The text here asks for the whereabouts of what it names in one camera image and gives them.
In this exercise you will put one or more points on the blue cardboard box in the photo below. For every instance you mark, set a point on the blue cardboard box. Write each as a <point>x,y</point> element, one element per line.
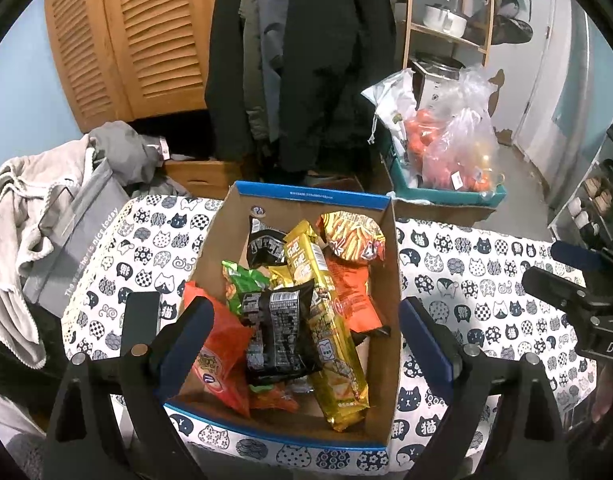
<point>381,385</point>

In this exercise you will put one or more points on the white cooking pot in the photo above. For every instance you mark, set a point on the white cooking pot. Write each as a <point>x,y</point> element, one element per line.
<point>444,20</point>

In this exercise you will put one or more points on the green orange snack packet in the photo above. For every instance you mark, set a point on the green orange snack packet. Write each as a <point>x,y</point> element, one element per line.
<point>274,397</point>

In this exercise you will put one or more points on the white appliance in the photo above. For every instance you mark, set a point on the white appliance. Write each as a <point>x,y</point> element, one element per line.
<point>434,92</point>

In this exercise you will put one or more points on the black white text snack packet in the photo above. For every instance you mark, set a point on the black white text snack packet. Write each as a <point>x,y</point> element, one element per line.
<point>264,247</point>

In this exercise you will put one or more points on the person's right forearm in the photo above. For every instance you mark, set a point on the person's right forearm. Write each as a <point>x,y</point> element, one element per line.
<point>601,440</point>

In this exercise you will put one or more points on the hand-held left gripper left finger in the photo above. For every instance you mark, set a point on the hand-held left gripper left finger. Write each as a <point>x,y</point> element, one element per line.
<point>186,345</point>

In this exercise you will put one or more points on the grey tote bag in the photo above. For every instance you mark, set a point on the grey tote bag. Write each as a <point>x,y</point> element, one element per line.
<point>76,240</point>

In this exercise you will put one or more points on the shiny black snack packet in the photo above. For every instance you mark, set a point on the shiny black snack packet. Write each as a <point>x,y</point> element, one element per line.
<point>281,330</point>

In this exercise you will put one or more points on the grey hanging bag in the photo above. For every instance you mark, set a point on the grey hanging bag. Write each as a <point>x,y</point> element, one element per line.
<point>511,27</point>

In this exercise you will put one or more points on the clear bag of tomatoes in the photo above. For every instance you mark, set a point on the clear bag of tomatoes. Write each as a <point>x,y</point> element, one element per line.
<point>436,160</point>

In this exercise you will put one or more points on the white door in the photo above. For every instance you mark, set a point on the white door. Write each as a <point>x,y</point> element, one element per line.
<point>551,85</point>

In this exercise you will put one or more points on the striped fries snack packet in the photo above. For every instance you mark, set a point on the striped fries snack packet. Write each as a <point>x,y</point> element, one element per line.
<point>351,237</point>

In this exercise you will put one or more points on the light grey hoodie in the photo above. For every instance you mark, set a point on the light grey hoodie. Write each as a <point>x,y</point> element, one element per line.
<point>11,240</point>

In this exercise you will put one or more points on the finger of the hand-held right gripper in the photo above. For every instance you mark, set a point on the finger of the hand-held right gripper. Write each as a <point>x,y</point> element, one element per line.
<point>551,285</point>
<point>576,255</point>

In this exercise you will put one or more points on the gold snack packet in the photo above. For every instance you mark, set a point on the gold snack packet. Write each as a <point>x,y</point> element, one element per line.
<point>281,275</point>

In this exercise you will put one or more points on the black hanging coat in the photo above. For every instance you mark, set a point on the black hanging coat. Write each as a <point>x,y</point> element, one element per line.
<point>331,60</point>

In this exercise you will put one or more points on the grey hanging jacket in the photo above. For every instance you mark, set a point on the grey hanging jacket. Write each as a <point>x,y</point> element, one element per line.
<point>266,50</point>

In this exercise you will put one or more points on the small brown cardboard box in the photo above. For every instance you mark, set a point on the small brown cardboard box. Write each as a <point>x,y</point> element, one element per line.
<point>201,180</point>

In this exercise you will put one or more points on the teal cardboard tray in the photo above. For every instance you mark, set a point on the teal cardboard tray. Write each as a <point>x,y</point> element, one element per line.
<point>446,197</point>

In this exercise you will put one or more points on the brown flat cardboard box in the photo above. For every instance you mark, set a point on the brown flat cardboard box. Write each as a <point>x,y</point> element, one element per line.
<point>436,212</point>

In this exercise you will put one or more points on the wooden louvered cabinet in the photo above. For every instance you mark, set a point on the wooden louvered cabinet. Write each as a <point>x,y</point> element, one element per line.
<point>136,35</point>

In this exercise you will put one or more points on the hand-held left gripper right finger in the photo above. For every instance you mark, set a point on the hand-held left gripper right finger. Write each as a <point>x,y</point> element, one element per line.
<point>429,345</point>

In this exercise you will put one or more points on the orange red chips packet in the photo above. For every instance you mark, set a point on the orange red chips packet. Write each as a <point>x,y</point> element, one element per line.
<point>221,355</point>

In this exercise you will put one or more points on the long yellow cracker packet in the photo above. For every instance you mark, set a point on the long yellow cracker packet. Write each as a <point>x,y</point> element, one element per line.
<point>331,340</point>

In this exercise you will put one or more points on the dark grey garment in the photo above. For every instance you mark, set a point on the dark grey garment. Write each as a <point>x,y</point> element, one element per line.
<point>126,150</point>

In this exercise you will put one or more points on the large orange snack packet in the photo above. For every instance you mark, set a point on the large orange snack packet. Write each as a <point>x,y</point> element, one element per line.
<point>354,300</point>

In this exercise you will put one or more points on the clear bag of oranges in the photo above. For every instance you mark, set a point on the clear bag of oranges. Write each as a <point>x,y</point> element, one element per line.
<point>486,182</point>

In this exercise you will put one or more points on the cat print tablecloth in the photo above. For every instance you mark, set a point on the cat print tablecloth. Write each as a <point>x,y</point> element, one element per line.
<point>486,285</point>

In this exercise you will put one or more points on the brown slipper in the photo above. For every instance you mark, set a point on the brown slipper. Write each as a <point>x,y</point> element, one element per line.
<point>605,191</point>
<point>592,185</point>

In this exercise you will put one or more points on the white shoe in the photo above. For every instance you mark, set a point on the white shoe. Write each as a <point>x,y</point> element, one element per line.
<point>585,219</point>
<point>576,206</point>

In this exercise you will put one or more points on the person's right hand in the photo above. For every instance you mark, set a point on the person's right hand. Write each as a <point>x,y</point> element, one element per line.
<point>611,390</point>

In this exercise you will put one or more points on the wooden shelf rack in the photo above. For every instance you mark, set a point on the wooden shelf rack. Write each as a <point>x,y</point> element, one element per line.
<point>409,15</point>

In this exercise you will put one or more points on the white plastic package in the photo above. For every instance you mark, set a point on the white plastic package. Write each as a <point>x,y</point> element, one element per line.
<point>391,105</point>

